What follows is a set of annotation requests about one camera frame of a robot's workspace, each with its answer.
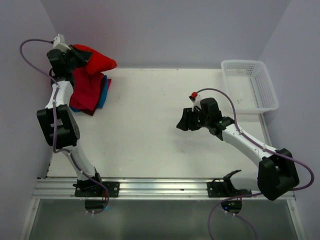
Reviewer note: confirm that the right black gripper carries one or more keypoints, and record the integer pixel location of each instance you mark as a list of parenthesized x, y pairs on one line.
[(189, 119)]

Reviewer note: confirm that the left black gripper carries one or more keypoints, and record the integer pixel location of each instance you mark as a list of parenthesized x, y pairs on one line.
[(75, 56)]

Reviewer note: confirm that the bright red t shirt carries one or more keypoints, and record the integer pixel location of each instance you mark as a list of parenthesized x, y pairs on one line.
[(98, 62)]

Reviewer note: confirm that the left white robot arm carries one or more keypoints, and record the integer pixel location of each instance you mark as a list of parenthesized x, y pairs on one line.
[(56, 120)]

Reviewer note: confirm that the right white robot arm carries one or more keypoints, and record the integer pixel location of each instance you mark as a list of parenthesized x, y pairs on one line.
[(276, 173)]

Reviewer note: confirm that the folded magenta t shirt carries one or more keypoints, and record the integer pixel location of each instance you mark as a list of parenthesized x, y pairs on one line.
[(87, 90)]

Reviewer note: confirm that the folded teal t shirt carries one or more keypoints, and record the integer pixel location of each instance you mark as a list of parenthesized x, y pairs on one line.
[(77, 110)]

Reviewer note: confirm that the folded maroon t shirt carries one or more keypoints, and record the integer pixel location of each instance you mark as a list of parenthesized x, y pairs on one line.
[(102, 97)]

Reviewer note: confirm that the white plastic basket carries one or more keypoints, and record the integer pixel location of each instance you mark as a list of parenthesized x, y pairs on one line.
[(249, 86)]

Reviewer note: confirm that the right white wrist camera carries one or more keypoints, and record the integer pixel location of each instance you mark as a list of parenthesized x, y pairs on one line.
[(196, 100)]

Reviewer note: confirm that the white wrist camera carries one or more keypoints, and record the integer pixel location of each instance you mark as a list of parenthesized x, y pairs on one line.
[(59, 43), (196, 100)]

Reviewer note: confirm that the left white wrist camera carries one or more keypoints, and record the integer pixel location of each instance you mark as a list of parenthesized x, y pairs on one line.
[(59, 43)]

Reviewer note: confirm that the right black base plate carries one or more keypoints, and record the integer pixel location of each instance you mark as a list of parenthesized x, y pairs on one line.
[(219, 188)]

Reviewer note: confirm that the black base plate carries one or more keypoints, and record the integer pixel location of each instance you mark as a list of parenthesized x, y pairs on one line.
[(94, 187), (219, 188)]

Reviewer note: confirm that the aluminium mounting rail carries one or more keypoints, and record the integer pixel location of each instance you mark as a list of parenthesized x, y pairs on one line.
[(129, 189)]

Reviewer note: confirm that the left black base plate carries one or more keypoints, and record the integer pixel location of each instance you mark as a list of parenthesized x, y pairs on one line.
[(94, 187)]

